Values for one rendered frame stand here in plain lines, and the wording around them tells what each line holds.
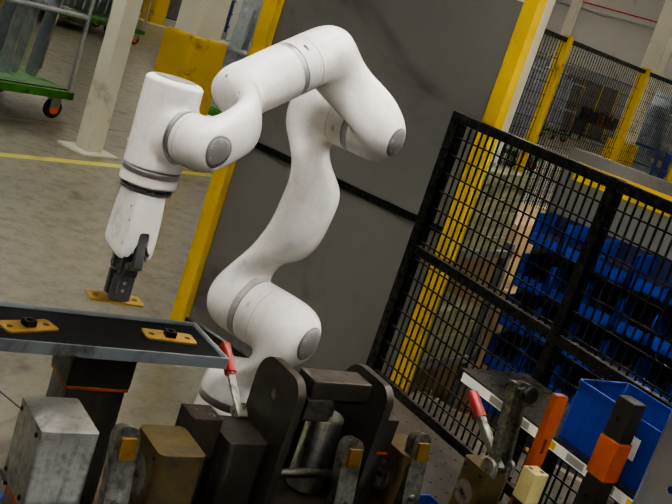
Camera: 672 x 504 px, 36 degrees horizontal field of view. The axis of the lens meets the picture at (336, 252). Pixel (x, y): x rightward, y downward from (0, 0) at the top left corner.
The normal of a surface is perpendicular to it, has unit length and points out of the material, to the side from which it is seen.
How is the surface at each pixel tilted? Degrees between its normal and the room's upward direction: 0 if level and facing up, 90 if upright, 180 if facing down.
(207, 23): 90
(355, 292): 90
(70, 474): 90
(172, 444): 0
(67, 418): 0
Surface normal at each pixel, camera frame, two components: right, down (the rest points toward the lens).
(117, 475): 0.54, 0.15
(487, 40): -0.61, -0.01
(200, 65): 0.73, 0.38
